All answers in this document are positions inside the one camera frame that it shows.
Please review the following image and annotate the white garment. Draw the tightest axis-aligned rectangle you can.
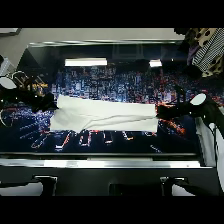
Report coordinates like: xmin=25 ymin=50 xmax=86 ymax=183
xmin=49 ymin=94 xmax=160 ymax=134

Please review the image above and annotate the brown clothes hanger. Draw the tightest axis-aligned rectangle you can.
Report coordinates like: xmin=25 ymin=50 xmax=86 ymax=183
xmin=11 ymin=70 xmax=49 ymax=95

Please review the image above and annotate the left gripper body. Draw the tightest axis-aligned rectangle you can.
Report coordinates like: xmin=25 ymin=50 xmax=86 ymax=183
xmin=32 ymin=92 xmax=59 ymax=113

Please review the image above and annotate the purple garment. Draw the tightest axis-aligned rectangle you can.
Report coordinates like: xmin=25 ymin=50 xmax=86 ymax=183
xmin=186 ymin=43 xmax=202 ymax=66

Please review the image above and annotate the dotted garment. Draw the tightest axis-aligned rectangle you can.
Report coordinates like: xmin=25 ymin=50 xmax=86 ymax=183
xmin=183 ymin=27 xmax=224 ymax=78

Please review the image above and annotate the silver frame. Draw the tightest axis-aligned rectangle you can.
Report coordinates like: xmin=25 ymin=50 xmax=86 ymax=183
xmin=0 ymin=152 xmax=214 ymax=197

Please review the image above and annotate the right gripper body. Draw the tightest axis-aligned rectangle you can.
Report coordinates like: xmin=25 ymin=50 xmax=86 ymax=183
xmin=155 ymin=104 xmax=183 ymax=121

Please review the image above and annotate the striped garment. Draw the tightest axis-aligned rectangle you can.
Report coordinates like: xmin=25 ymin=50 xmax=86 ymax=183
xmin=191 ymin=29 xmax=224 ymax=73

